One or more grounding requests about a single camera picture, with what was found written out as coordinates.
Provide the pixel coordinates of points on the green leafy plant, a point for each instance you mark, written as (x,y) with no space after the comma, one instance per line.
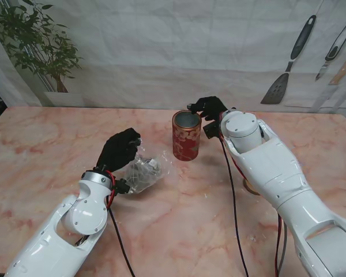
(31,37)

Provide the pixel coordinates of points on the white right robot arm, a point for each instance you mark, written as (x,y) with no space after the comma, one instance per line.
(276,179)

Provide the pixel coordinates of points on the red floral tea canister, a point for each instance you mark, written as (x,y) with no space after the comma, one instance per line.
(186,141)

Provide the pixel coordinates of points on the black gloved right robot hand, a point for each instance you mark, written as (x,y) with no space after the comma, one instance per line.
(212,106)

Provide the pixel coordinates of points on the brown round canister lid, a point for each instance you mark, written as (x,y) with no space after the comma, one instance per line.
(249,187)

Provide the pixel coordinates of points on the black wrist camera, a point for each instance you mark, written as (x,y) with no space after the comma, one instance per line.
(122,186)
(211,130)

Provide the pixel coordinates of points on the clear plastic tea bag pouch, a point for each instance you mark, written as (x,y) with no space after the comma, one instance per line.
(144,173)

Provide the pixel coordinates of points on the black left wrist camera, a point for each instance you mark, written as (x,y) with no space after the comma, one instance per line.
(122,186)

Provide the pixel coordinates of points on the white wrinkled backdrop cloth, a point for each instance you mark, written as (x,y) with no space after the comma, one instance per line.
(176,43)

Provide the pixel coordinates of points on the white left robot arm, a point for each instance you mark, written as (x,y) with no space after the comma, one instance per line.
(60,231)

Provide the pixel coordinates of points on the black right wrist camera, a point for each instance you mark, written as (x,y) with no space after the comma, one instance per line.
(211,130)

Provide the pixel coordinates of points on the black slotted spatula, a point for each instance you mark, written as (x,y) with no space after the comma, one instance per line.
(275,89)

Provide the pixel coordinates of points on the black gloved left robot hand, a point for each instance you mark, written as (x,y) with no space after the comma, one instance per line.
(118,150)

